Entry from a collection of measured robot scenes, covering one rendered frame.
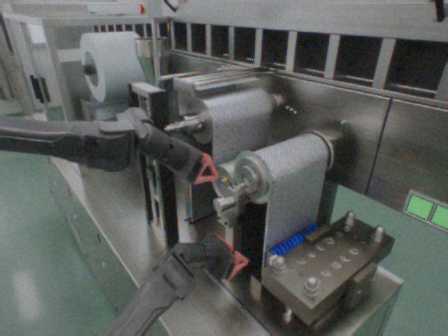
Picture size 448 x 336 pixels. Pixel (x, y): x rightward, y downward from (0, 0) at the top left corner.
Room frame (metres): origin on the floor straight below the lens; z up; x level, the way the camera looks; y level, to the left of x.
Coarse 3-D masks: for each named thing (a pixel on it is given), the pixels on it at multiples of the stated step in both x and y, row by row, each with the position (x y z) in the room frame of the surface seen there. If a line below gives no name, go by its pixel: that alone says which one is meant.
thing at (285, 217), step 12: (300, 192) 0.74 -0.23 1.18; (312, 192) 0.77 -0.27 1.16; (276, 204) 0.68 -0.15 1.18; (288, 204) 0.71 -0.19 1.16; (300, 204) 0.74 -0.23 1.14; (312, 204) 0.78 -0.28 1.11; (276, 216) 0.68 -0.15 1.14; (288, 216) 0.71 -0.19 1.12; (300, 216) 0.75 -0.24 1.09; (312, 216) 0.79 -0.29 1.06; (276, 228) 0.68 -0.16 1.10; (288, 228) 0.72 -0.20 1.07; (300, 228) 0.75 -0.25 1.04; (264, 240) 0.66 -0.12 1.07; (276, 240) 0.69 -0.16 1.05; (264, 252) 0.66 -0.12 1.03
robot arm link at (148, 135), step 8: (136, 120) 0.57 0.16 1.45; (136, 128) 0.55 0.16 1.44; (144, 128) 0.54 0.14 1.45; (152, 128) 0.54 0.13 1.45; (136, 136) 0.53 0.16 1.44; (144, 136) 0.52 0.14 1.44; (152, 136) 0.53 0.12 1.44; (160, 136) 0.54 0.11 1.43; (168, 136) 0.56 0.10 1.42; (136, 144) 0.52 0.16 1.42; (144, 144) 0.52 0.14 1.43; (152, 144) 0.52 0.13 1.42; (160, 144) 0.53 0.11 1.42; (168, 144) 0.54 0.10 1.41; (144, 152) 0.52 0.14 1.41; (152, 152) 0.52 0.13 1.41; (160, 152) 0.53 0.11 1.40
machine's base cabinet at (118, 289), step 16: (48, 160) 1.86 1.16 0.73; (48, 176) 2.15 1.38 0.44; (64, 192) 1.65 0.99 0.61; (64, 208) 1.83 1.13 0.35; (80, 208) 1.31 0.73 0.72; (80, 224) 1.42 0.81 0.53; (80, 240) 1.56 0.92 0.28; (96, 240) 1.15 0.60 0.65; (96, 256) 1.24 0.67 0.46; (112, 256) 0.96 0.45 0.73; (96, 272) 1.34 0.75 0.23; (112, 272) 1.01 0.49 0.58; (112, 288) 1.07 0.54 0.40; (128, 288) 0.84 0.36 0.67; (112, 304) 1.15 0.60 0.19; (384, 320) 0.65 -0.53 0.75
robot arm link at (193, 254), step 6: (174, 246) 0.52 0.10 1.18; (180, 246) 0.50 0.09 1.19; (186, 246) 0.50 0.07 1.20; (192, 246) 0.51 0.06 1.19; (198, 246) 0.52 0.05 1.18; (180, 252) 0.49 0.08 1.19; (186, 252) 0.49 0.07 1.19; (192, 252) 0.49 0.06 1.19; (198, 252) 0.50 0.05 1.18; (186, 258) 0.48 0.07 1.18; (192, 258) 0.48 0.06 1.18; (198, 258) 0.49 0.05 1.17; (204, 258) 0.51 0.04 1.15; (192, 264) 0.48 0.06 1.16; (198, 264) 0.49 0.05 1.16
